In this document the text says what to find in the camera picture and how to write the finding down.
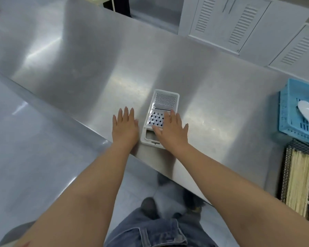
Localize blue plastic basket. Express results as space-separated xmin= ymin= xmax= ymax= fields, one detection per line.
xmin=279 ymin=79 xmax=309 ymax=145

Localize blue denim jeans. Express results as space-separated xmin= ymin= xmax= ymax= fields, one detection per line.
xmin=104 ymin=207 xmax=219 ymax=247

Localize person's left hand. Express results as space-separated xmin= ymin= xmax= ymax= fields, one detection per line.
xmin=112 ymin=107 xmax=140 ymax=150

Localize bundle of bamboo skewers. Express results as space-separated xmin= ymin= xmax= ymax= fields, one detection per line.
xmin=286 ymin=149 xmax=309 ymax=218

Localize person's left black shoe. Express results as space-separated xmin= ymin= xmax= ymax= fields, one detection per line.
xmin=140 ymin=197 xmax=161 ymax=220

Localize white plastic box grater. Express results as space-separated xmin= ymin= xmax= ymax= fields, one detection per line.
xmin=140 ymin=89 xmax=180 ymax=149

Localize person's right forearm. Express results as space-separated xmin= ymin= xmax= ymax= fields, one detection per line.
xmin=163 ymin=145 xmax=309 ymax=247

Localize person's left forearm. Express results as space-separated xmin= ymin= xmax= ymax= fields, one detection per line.
xmin=14 ymin=144 xmax=138 ymax=247

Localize person's right hand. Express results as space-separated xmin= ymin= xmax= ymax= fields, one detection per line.
xmin=152 ymin=109 xmax=190 ymax=153

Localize white louvred double-door cabinet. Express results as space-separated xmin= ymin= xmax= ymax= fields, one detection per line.
xmin=178 ymin=0 xmax=309 ymax=67

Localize white louvred single-door cabinet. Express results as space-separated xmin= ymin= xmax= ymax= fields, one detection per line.
xmin=268 ymin=23 xmax=309 ymax=74

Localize white plastic spoon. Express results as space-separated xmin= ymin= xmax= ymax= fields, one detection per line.
xmin=298 ymin=100 xmax=309 ymax=138

